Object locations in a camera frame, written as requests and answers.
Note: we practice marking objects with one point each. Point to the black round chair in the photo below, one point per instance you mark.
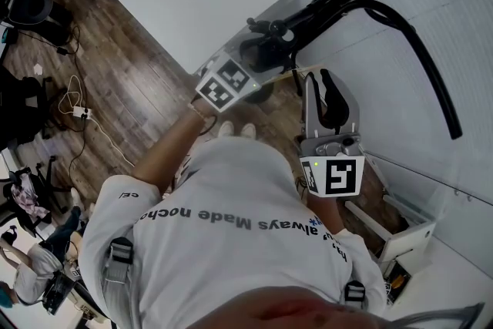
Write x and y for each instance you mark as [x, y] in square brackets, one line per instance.
[32, 5]

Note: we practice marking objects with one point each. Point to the person's right white shoe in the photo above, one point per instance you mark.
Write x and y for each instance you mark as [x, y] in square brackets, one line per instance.
[248, 131]

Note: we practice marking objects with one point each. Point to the black tablet device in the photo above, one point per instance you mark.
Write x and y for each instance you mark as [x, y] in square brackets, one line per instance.
[57, 291]

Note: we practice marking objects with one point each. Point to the person's chin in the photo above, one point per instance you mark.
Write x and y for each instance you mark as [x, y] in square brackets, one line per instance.
[289, 310]

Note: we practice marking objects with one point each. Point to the white power strip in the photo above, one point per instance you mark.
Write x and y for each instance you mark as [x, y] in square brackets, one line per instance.
[81, 112]

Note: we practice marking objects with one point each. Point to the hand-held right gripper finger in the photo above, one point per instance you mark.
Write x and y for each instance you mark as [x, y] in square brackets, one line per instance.
[310, 108]
[339, 104]

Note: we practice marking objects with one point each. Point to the white paper scrap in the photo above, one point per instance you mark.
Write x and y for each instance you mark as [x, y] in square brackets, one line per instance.
[37, 68]

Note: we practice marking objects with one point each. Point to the black office chair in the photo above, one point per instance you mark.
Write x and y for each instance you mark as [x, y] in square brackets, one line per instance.
[23, 108]

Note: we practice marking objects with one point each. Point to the person's right forearm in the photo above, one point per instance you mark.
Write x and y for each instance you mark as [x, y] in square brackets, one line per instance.
[325, 213]

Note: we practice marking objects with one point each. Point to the white open floor box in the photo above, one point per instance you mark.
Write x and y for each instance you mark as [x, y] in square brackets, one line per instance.
[408, 242]

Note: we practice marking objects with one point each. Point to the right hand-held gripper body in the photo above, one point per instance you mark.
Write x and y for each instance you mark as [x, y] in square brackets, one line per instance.
[339, 175]

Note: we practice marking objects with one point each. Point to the white printed T-shirt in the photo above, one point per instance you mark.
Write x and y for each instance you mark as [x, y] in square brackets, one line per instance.
[231, 250]

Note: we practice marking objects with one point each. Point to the small open box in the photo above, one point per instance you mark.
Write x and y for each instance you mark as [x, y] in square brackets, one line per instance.
[396, 281]

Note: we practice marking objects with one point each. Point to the person's white shoe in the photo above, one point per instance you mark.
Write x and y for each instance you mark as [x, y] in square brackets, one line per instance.
[225, 129]
[248, 131]

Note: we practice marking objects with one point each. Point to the person's left forearm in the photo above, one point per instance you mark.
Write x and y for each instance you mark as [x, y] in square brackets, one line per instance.
[173, 146]

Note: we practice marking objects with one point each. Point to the person's left white shoe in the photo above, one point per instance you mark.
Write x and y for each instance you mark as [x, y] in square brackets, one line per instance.
[225, 129]

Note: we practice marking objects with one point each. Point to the pink patterned cloth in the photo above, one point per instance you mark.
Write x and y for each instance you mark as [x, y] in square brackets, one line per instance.
[25, 194]

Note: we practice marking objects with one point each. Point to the black swivel chair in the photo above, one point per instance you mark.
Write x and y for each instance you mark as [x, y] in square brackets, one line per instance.
[38, 200]

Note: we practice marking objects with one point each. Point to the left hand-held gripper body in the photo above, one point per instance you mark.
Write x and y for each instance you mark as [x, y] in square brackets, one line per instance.
[227, 84]

